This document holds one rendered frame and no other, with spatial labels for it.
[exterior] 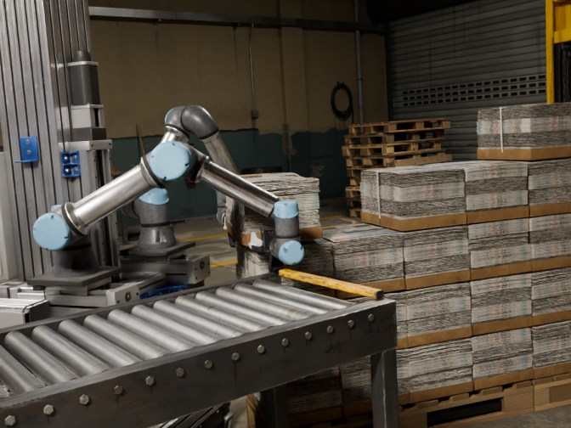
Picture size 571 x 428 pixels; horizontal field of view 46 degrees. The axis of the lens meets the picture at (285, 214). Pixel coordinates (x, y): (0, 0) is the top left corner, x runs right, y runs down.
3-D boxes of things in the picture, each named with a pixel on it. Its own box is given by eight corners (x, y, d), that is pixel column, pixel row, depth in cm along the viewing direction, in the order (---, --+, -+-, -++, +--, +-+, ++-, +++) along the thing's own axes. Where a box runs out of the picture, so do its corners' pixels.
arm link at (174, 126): (127, 211, 266) (189, 98, 282) (110, 209, 277) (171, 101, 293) (150, 225, 273) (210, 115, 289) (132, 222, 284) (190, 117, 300)
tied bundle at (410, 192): (359, 222, 292) (357, 169, 289) (420, 216, 301) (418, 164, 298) (401, 233, 256) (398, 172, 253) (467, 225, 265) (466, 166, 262)
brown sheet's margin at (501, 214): (421, 214, 300) (420, 205, 300) (477, 208, 309) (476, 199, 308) (467, 223, 264) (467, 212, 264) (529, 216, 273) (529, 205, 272)
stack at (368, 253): (245, 428, 285) (232, 235, 275) (482, 381, 320) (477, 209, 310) (272, 470, 248) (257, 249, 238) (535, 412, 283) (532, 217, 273)
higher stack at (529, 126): (481, 381, 319) (473, 109, 304) (534, 371, 328) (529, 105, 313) (534, 412, 283) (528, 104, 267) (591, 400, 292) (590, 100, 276)
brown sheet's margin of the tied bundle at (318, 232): (237, 242, 253) (236, 231, 252) (310, 234, 260) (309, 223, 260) (245, 246, 237) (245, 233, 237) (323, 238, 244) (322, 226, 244)
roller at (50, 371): (24, 346, 166) (22, 327, 165) (91, 402, 128) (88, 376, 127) (2, 351, 163) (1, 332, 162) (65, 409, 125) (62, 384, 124)
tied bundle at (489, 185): (420, 216, 301) (417, 164, 298) (477, 210, 309) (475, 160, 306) (466, 225, 264) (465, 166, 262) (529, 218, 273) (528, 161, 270)
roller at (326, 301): (262, 293, 207) (262, 277, 206) (367, 322, 169) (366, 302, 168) (249, 295, 204) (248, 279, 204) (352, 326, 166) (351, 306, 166)
